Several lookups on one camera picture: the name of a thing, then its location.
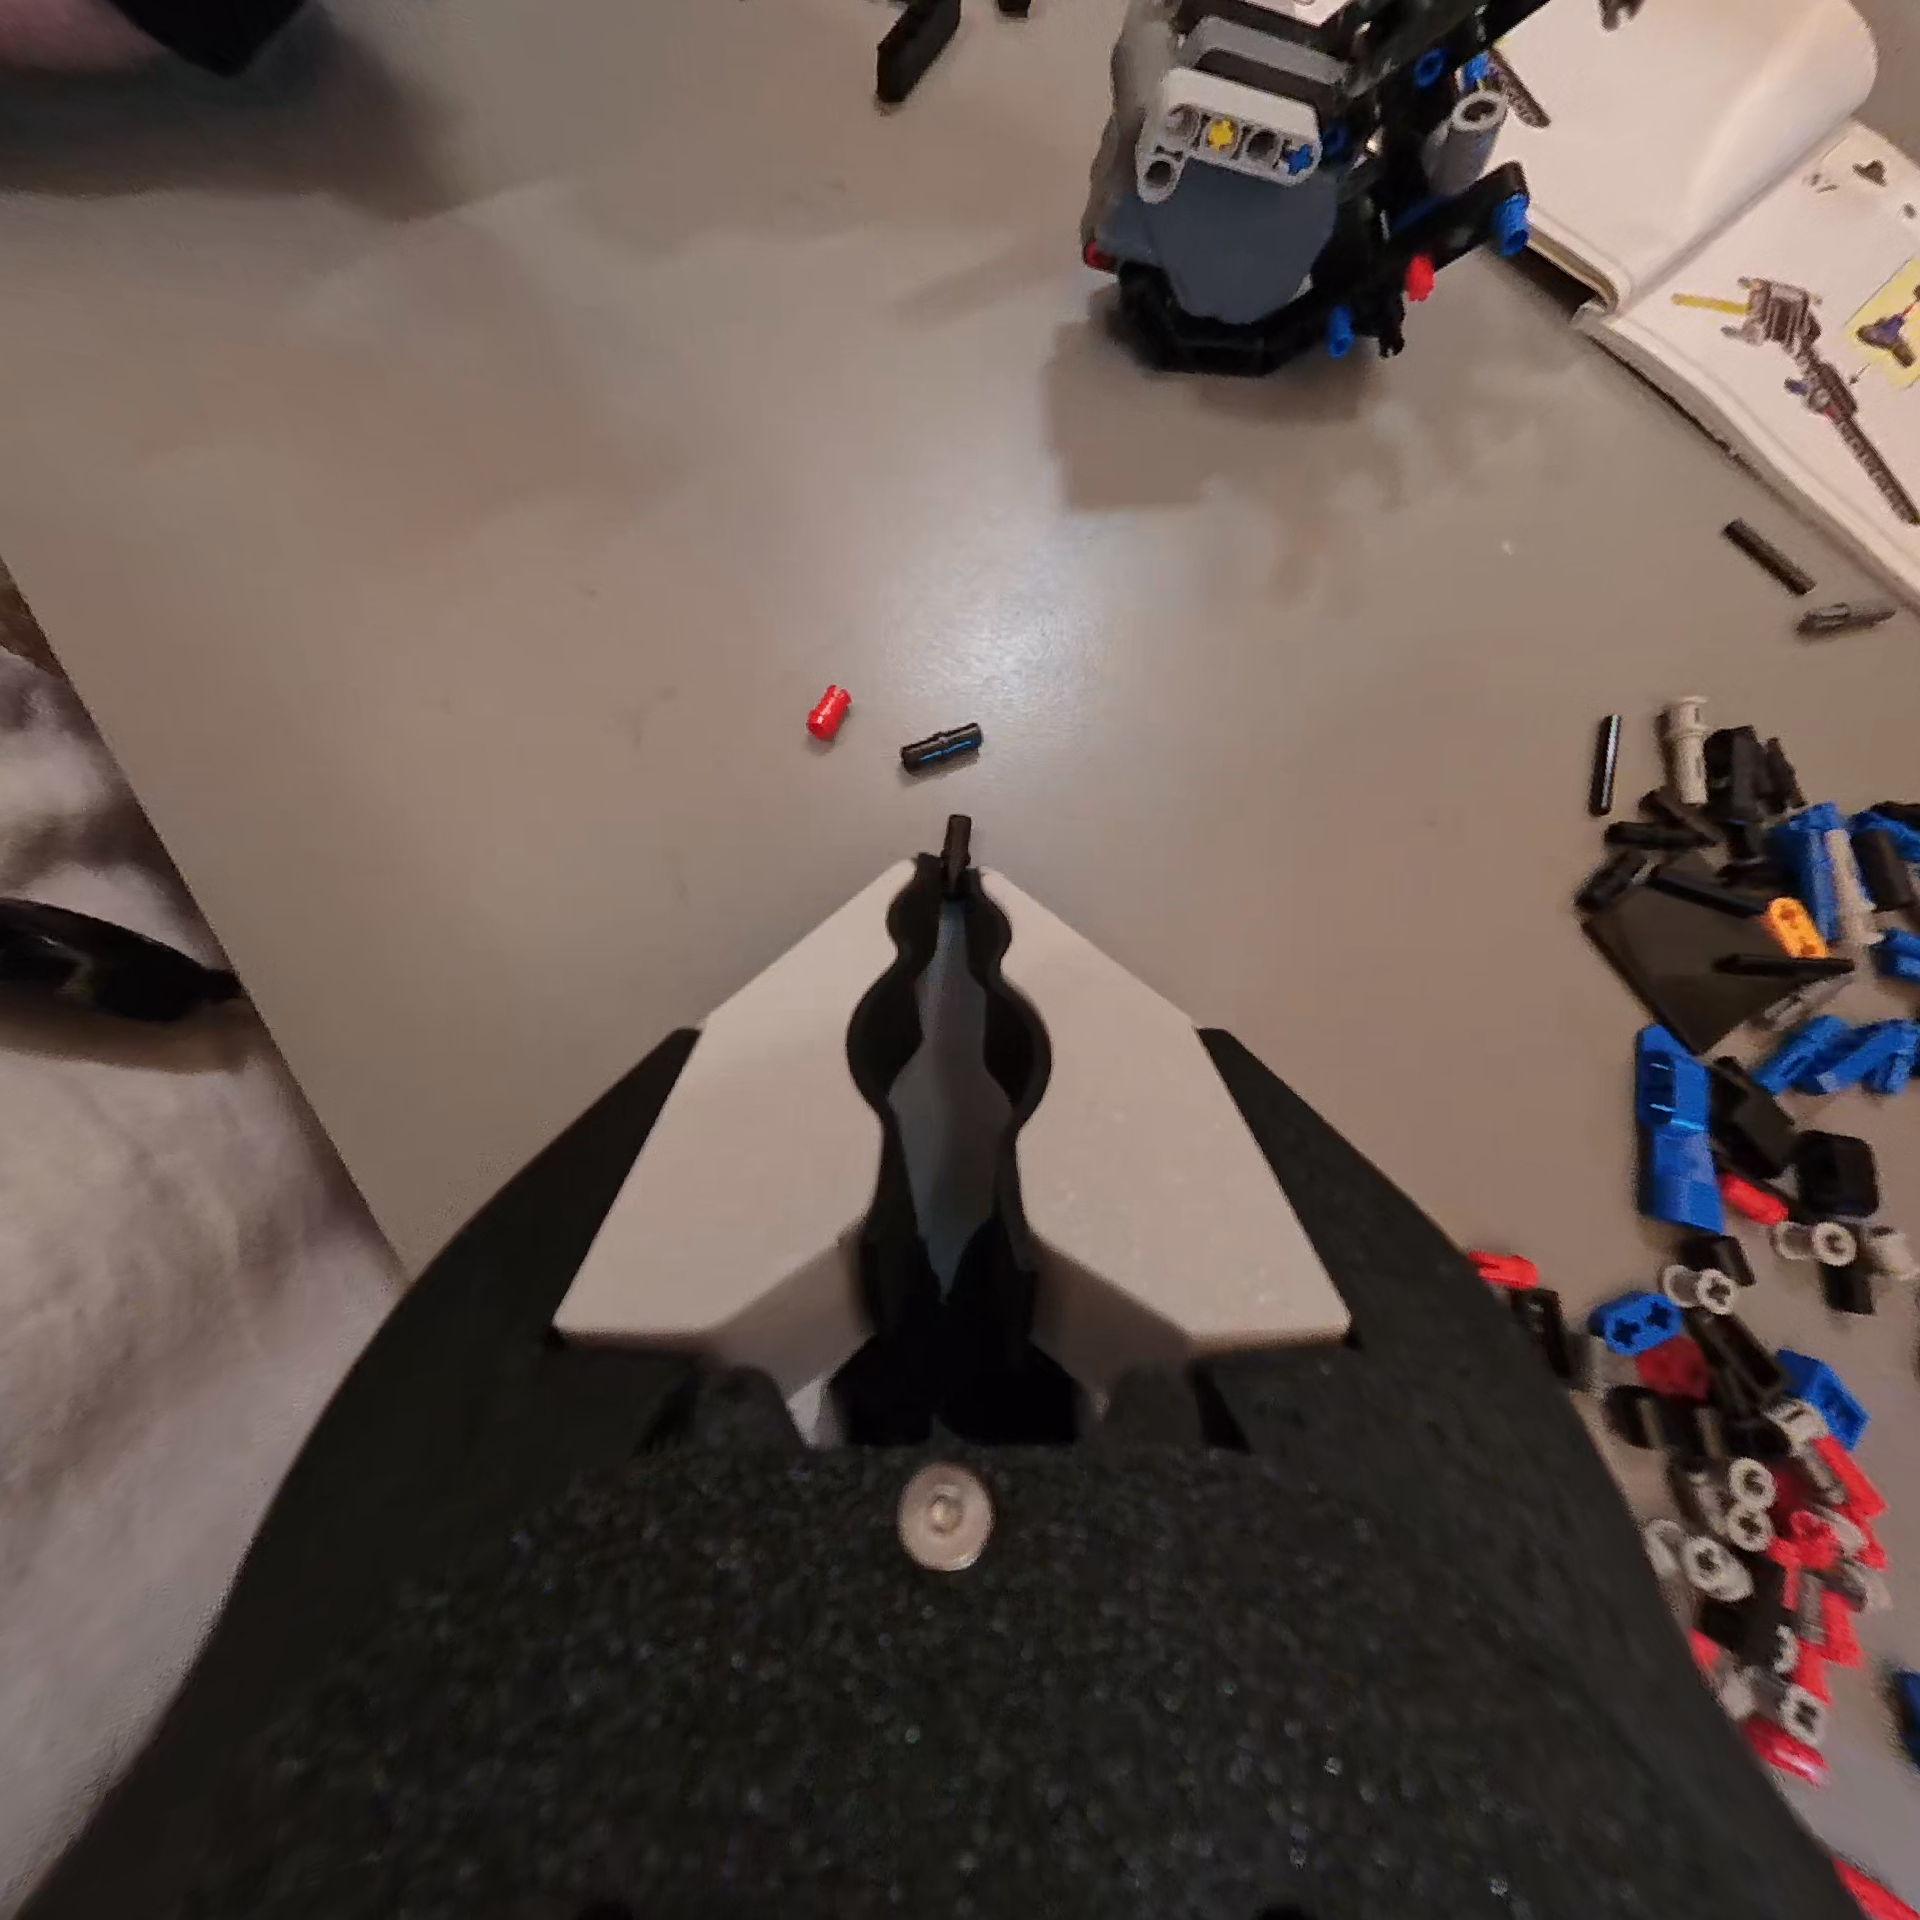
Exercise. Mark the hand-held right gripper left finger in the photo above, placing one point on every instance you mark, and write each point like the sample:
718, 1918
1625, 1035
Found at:
722, 1184

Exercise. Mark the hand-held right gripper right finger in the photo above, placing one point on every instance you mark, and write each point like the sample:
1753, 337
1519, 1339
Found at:
1185, 1184

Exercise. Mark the short black lego axle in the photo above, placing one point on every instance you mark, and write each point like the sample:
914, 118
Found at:
956, 849

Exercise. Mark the red lego bush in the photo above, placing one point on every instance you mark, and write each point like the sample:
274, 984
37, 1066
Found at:
827, 714

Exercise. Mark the blue lego panel piece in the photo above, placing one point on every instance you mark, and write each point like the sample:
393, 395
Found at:
1675, 1141

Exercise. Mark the black blue lego pin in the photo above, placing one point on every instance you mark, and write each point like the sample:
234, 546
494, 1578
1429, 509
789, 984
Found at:
942, 747

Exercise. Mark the black lego panel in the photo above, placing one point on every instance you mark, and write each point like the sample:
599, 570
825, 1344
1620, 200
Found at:
1681, 944

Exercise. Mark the small orange lego liftarm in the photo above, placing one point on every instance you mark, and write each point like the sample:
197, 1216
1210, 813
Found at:
1793, 925

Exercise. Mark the dark grey lego piece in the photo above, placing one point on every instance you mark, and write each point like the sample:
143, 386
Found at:
1849, 617

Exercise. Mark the lego truck chassis assembly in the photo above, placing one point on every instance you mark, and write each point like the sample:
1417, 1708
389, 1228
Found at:
1245, 240

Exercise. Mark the white lego instruction booklet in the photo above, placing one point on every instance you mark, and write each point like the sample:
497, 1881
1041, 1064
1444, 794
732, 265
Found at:
1681, 165

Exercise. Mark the person's white clothing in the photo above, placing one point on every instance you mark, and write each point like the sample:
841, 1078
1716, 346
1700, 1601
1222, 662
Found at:
135, 1349

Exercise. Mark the pile of red grey connectors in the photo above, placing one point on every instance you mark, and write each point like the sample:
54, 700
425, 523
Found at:
1757, 1483

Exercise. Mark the glossy black object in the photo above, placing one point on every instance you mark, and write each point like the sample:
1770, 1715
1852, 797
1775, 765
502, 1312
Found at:
107, 966

